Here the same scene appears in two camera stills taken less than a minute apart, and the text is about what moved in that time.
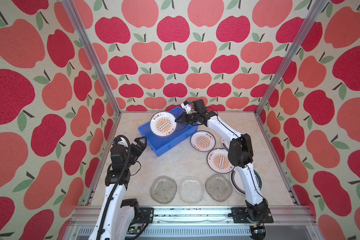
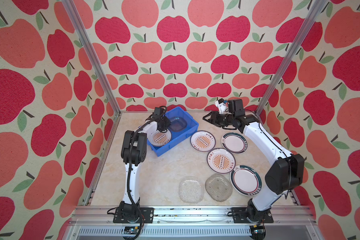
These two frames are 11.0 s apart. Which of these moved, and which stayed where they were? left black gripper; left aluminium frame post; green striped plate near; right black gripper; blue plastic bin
Moved: left black gripper; right black gripper
Stayed: left aluminium frame post; blue plastic bin; green striped plate near
